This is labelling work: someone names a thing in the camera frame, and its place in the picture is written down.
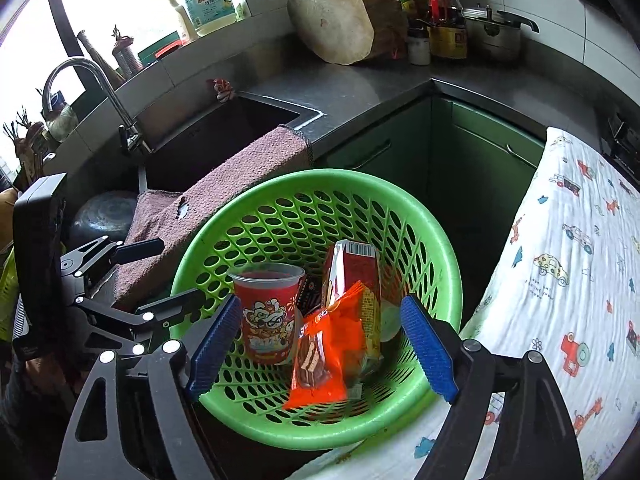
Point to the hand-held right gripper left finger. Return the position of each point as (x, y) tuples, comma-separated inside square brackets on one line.
[(215, 345)]

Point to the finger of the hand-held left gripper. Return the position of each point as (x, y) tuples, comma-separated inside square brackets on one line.
[(137, 251), (170, 307)]

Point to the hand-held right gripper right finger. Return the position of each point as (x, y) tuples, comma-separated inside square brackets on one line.
[(427, 350)]

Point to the red paper cup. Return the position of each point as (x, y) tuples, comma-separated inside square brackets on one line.
[(265, 320)]

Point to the orange snack packet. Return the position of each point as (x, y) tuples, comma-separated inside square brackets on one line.
[(325, 340)]

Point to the red carton box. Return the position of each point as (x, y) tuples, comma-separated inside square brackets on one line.
[(350, 270)]

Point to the green plastic basket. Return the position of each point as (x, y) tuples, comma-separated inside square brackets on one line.
[(280, 210)]

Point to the dark shiny wrapper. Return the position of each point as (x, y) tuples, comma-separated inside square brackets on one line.
[(310, 297)]

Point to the brown towel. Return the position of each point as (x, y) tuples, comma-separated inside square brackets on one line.
[(225, 180)]

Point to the printed cloth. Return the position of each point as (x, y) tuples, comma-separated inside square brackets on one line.
[(550, 285)]

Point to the glass jar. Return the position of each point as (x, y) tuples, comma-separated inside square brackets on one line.
[(62, 122)]

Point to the steel sink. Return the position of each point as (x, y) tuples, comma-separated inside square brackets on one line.
[(225, 130)]

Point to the red white scrubber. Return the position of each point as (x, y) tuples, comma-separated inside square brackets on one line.
[(221, 90)]

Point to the steel faucet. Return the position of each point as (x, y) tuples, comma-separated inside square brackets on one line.
[(90, 67)]

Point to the green cabinet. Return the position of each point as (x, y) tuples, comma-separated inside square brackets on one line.
[(450, 160)]

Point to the green box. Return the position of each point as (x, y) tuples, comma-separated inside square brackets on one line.
[(160, 50)]

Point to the white dish soap bottle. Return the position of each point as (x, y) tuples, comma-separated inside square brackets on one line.
[(182, 20)]

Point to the detergent jug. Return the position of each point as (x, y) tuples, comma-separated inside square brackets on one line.
[(210, 7)]

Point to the black gas stove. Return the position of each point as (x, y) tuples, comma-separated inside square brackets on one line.
[(622, 145)]

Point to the wooden chopping block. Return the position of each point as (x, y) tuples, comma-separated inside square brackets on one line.
[(330, 20)]

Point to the small white jar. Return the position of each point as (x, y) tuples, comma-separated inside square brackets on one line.
[(419, 49)]

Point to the cooking oil bottle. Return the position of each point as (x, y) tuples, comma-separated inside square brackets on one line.
[(447, 30)]

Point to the steel pressure cooker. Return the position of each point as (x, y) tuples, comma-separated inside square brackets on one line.
[(492, 35)]

